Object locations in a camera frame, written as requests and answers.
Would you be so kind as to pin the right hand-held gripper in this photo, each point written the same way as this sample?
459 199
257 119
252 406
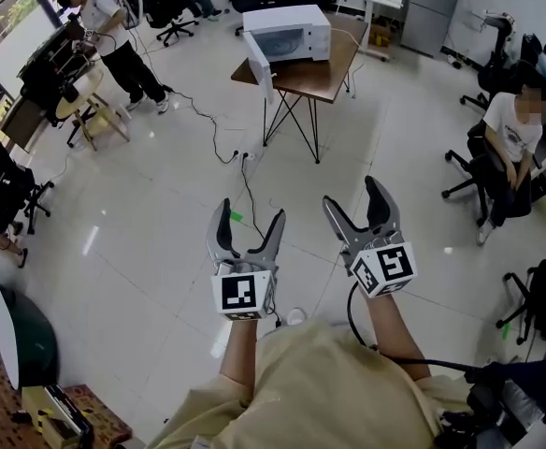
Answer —
390 265

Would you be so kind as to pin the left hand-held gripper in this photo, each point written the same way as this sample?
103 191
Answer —
242 293

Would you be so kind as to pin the white appliance door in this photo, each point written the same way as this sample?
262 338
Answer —
260 70

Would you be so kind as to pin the person's left forearm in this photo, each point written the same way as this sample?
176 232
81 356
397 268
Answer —
238 358

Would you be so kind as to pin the person's right forearm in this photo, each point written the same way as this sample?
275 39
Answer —
397 330

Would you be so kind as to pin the white microwave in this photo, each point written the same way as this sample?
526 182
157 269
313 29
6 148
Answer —
291 21

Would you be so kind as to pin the green floor tape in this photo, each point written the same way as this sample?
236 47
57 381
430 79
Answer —
235 215

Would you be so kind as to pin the white power strip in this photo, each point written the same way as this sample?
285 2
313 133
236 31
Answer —
247 156

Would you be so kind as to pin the person's left white shoe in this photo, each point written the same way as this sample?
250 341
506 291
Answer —
296 316

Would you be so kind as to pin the wooden table with black legs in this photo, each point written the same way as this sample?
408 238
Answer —
315 77

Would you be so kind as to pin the person's beige shirt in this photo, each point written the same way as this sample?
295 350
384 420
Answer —
329 391

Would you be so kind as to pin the yellow cardboard box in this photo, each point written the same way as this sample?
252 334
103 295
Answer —
379 35

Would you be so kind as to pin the grey cabinet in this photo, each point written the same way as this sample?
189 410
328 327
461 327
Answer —
429 12

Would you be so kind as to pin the round wooden stool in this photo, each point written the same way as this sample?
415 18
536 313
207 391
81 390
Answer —
79 96

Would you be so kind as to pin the black equipment pack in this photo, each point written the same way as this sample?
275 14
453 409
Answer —
502 405

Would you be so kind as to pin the white and green pod seat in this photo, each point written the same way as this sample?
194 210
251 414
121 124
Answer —
30 339

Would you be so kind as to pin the black open shelf unit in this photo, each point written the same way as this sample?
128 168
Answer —
48 73

